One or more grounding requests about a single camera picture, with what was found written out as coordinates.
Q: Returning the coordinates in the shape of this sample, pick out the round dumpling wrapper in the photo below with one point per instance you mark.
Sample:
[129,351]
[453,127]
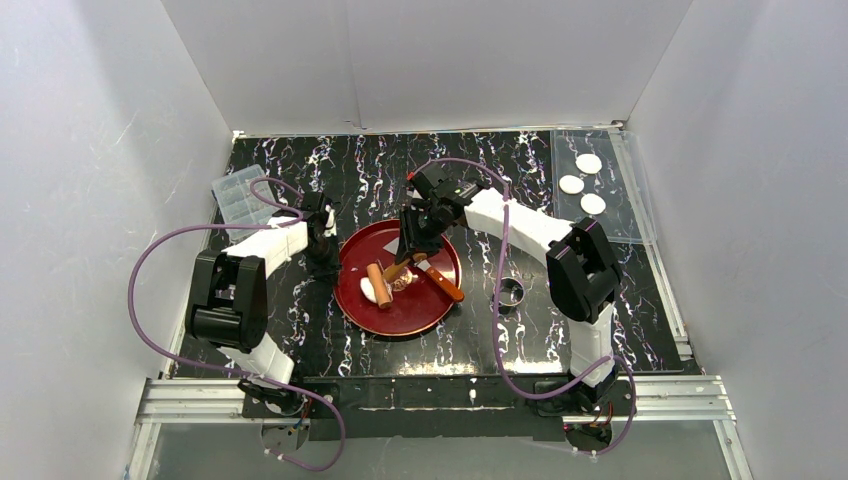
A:
[589,163]
[571,185]
[592,204]

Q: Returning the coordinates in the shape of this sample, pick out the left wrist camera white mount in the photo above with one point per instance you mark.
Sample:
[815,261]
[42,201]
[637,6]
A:
[330,228]

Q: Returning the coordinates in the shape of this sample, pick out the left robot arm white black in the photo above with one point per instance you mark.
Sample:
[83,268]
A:
[228,298]

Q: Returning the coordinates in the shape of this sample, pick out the wooden double-ended pastry roller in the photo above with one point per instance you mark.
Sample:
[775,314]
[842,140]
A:
[380,279]

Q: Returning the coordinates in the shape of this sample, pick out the clear plastic compartment box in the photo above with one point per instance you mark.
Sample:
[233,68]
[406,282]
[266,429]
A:
[236,203]

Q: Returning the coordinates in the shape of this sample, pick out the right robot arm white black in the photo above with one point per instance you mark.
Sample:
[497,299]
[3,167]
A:
[584,274]

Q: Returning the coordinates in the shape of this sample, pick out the aluminium frame rail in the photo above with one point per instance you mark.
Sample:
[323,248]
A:
[687,398]

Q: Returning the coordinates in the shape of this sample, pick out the white dough lump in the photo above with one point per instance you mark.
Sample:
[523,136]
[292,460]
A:
[368,290]

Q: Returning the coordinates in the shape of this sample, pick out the metal scraper wooden handle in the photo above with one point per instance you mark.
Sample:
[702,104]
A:
[447,283]

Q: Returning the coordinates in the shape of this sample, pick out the round dumpling wrapper far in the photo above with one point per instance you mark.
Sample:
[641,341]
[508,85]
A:
[589,163]

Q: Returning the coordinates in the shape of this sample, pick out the red round lacquer plate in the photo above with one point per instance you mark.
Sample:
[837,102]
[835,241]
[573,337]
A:
[418,301]

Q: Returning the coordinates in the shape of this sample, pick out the round dumpling wrapper near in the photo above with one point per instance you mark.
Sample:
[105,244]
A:
[592,204]

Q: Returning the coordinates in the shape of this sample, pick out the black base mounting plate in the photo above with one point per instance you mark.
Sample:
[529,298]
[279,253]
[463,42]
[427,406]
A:
[460,406]

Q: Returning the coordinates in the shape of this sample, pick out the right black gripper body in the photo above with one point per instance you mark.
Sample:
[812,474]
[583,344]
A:
[416,238]

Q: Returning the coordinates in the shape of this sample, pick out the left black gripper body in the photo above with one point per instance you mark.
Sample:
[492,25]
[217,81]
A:
[322,253]

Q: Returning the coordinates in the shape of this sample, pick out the clear acrylic tray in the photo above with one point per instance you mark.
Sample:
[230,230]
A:
[621,182]

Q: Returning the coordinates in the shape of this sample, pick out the round dumpling wrapper left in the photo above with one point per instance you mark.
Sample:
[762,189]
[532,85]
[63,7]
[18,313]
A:
[571,185]

